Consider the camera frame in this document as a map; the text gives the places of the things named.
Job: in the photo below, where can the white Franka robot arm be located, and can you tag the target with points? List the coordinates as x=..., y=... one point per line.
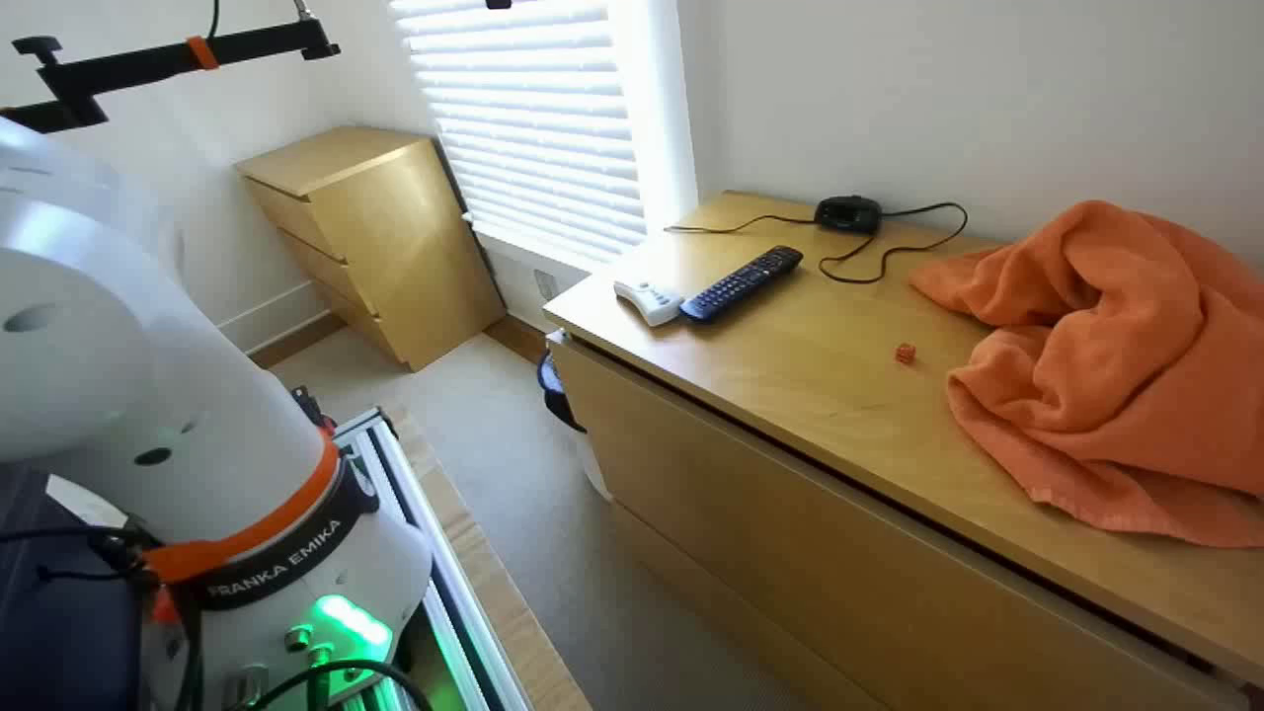
x=104, y=328

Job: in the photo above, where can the black object beside dresser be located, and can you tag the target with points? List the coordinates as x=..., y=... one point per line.
x=557, y=394

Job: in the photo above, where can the black TV remote control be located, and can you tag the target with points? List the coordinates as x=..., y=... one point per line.
x=738, y=285

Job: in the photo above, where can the large wooden dresser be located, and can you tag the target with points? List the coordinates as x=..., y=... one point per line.
x=813, y=435

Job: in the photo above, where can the black round puck device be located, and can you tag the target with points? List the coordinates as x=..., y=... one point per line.
x=845, y=216

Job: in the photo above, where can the small wooden drawer chest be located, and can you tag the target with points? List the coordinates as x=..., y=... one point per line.
x=395, y=249

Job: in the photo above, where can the white window blinds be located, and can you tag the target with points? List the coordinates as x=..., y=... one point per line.
x=526, y=120

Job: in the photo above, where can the orange towel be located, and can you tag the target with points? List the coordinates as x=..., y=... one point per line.
x=1118, y=369

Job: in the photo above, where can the orange clamp on bar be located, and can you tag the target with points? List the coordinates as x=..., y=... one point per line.
x=203, y=53

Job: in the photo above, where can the dark robot stand cover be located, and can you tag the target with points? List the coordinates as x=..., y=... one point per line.
x=59, y=607

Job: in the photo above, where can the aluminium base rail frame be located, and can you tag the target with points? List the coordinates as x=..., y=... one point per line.
x=434, y=554

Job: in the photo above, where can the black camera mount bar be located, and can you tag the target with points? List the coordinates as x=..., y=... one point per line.
x=142, y=59

